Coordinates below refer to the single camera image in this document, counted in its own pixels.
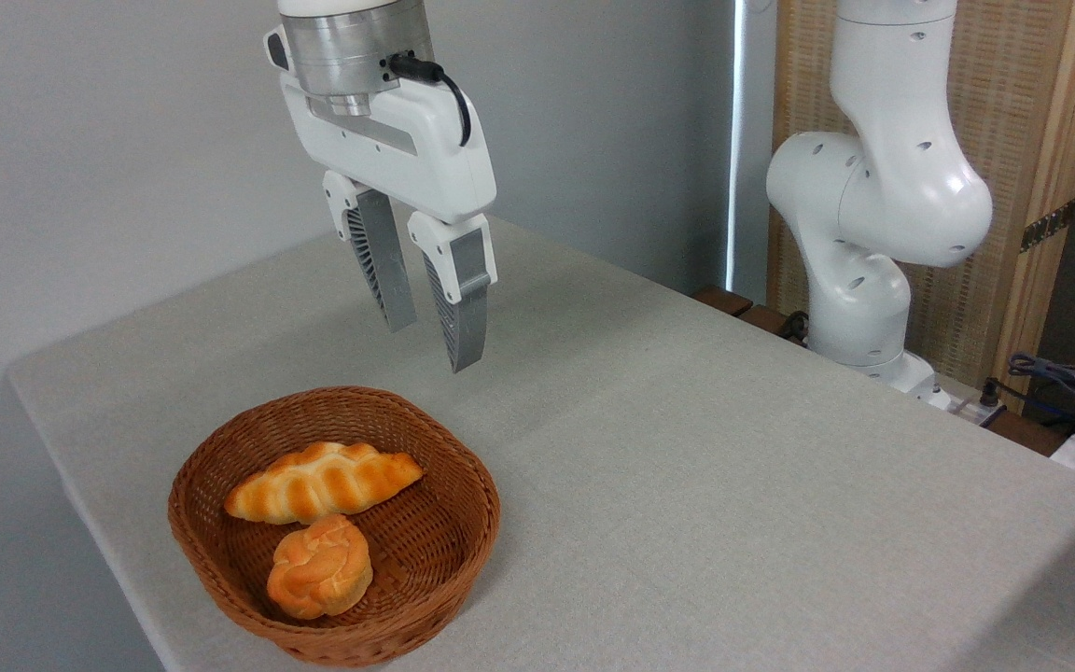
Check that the round knotted bread roll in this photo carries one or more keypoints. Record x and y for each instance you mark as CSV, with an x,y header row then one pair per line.
x,y
321,569

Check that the black plug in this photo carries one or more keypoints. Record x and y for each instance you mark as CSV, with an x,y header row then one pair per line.
x,y
991,394

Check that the brown wooden base board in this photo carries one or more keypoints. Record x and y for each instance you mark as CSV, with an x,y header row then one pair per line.
x,y
733,300

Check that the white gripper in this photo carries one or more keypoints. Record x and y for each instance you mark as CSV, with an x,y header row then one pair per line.
x,y
407,149

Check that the wooden rattan screen panel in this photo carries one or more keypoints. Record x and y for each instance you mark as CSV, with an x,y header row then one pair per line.
x,y
1023,112

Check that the long braided bread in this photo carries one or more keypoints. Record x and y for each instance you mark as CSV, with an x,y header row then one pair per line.
x,y
323,483

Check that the metal screen hinge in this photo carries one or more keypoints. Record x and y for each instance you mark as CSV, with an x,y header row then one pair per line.
x,y
1048,226

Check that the brown wicker basket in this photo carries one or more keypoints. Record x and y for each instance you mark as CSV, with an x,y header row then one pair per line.
x,y
425,551

